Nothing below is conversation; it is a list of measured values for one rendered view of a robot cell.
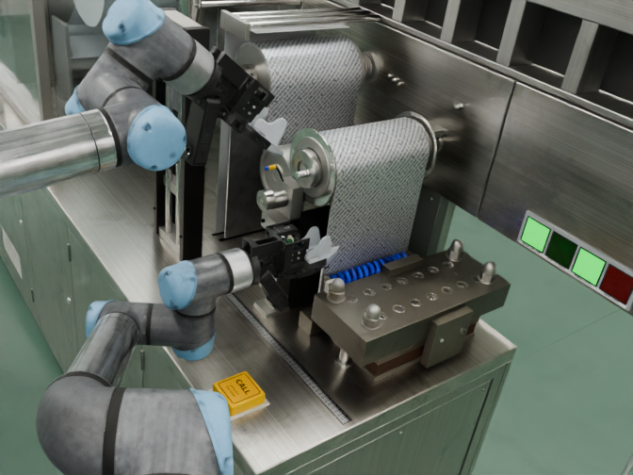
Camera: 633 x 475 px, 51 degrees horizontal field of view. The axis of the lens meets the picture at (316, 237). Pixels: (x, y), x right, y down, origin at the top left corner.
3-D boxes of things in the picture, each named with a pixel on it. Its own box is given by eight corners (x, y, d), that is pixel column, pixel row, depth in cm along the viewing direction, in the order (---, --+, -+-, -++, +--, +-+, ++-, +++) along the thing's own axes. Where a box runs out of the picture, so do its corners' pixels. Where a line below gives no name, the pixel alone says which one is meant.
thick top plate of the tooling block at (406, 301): (310, 318, 133) (314, 293, 130) (450, 268, 155) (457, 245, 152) (361, 367, 123) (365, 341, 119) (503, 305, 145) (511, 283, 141)
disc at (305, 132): (285, 184, 136) (293, 115, 128) (287, 183, 136) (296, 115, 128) (328, 220, 126) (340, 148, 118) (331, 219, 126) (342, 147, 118)
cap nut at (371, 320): (357, 321, 124) (361, 302, 122) (372, 316, 126) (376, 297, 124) (369, 333, 122) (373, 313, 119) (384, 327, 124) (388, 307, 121)
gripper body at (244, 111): (279, 100, 107) (230, 57, 98) (246, 142, 107) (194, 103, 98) (254, 83, 112) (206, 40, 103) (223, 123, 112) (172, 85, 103)
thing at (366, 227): (319, 281, 136) (331, 201, 126) (404, 253, 149) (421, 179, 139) (320, 282, 135) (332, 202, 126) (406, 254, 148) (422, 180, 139)
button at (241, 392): (212, 392, 122) (212, 383, 121) (245, 379, 126) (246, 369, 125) (231, 417, 118) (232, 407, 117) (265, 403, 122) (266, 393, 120)
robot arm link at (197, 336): (155, 334, 126) (154, 286, 120) (216, 336, 127) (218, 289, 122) (150, 363, 119) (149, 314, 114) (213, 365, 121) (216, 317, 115)
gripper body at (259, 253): (314, 238, 122) (257, 253, 116) (308, 276, 127) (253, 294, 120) (290, 219, 127) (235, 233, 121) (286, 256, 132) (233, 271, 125)
